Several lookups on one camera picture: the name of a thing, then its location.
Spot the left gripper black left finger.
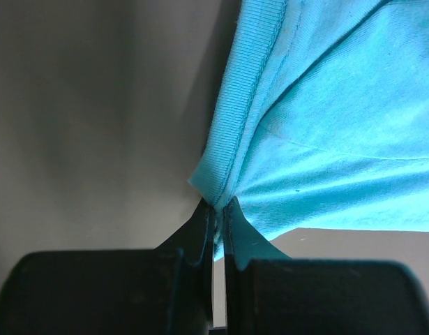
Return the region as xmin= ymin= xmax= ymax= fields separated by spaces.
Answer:
xmin=0 ymin=202 xmax=214 ymax=334

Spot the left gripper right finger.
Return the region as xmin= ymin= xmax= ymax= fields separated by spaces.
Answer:
xmin=222 ymin=200 xmax=429 ymax=334

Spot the cyan t shirt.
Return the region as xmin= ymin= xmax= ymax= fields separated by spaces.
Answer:
xmin=190 ymin=1 xmax=429 ymax=239

